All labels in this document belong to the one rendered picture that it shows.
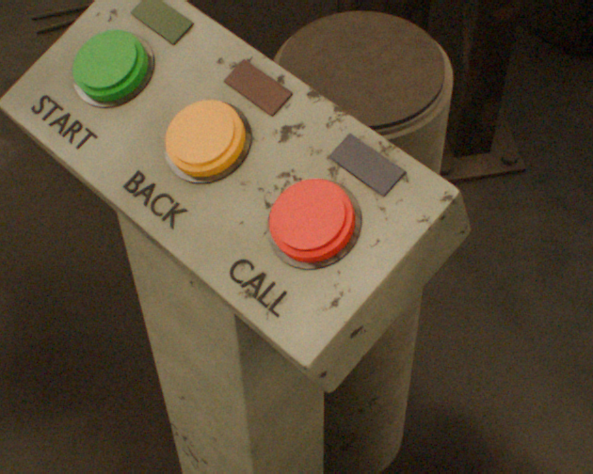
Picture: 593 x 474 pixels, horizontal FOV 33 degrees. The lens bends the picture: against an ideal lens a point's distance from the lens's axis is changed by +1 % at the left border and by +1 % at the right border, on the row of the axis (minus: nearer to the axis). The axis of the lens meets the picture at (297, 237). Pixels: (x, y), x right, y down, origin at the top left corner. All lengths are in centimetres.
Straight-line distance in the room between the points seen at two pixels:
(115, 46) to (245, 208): 12
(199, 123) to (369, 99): 17
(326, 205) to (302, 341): 6
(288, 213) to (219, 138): 6
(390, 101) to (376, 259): 20
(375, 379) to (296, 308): 42
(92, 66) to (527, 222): 81
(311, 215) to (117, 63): 14
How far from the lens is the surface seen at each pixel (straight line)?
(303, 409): 68
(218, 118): 50
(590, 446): 111
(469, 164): 130
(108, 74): 54
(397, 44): 68
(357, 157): 48
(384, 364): 86
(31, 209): 130
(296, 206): 46
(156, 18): 56
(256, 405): 62
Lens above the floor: 97
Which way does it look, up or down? 52 degrees down
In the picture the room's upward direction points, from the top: 2 degrees counter-clockwise
